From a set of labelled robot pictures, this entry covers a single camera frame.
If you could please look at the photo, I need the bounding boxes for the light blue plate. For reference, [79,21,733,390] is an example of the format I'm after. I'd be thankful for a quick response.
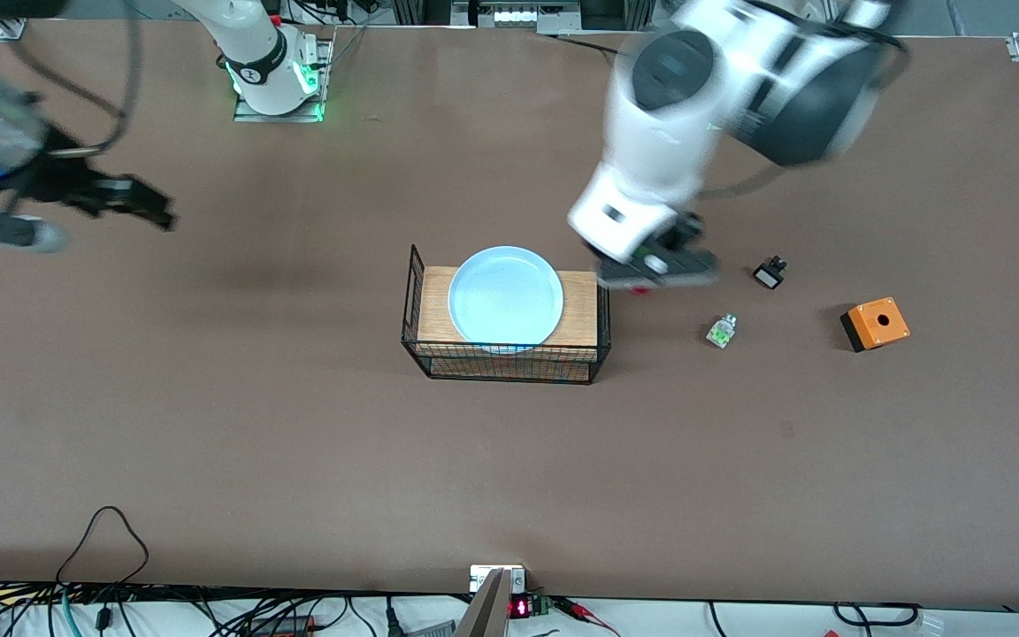
[448,245,565,348]

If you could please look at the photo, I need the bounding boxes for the grey control box with lights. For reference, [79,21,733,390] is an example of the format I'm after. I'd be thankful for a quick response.
[452,0,581,35]

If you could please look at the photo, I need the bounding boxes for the grey aluminium bar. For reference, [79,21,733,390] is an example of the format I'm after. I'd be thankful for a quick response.
[455,569,512,637]

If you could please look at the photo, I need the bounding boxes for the black power adapter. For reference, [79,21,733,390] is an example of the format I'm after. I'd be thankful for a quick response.
[249,615,318,637]

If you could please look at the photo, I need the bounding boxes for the black wire rack wooden shelf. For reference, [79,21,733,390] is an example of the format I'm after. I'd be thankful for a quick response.
[401,244,612,386]

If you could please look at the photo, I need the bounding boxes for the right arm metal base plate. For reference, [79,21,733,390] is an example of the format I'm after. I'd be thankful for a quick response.
[234,34,335,123]

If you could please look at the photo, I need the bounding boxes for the orange button enclosure box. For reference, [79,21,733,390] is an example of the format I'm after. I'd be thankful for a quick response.
[839,297,911,353]

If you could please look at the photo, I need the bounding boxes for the black base power cable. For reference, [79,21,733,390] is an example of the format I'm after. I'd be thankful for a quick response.
[554,32,627,58]

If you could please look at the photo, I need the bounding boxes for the thin black looped cable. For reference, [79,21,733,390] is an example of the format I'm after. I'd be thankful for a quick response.
[56,505,150,587]

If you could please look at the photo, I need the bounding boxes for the red clip lead wire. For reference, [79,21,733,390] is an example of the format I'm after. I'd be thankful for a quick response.
[554,597,621,637]

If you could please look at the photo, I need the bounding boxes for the silver metal bracket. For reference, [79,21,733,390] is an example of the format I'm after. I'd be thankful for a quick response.
[470,564,526,594]

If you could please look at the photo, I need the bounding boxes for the black flat loop cable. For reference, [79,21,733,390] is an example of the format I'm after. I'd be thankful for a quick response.
[832,602,922,629]

